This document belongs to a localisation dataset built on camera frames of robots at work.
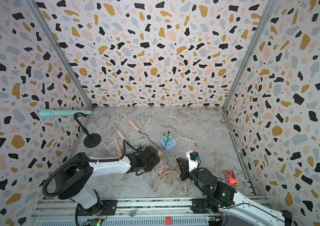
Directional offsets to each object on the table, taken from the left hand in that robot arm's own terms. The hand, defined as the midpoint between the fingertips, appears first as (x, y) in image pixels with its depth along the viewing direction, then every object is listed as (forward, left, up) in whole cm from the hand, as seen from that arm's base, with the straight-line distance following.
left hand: (164, 160), depth 86 cm
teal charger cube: (+15, 0, +2) cm, 15 cm away
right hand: (-7, -8, +15) cm, 18 cm away
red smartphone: (-10, -39, -4) cm, 41 cm away
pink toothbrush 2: (+22, +33, -3) cm, 40 cm away
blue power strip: (+13, -4, -3) cm, 14 cm away
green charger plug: (+16, -4, +2) cm, 17 cm away
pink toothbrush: (+33, +26, -4) cm, 42 cm away
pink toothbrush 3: (+8, +30, -3) cm, 31 cm away
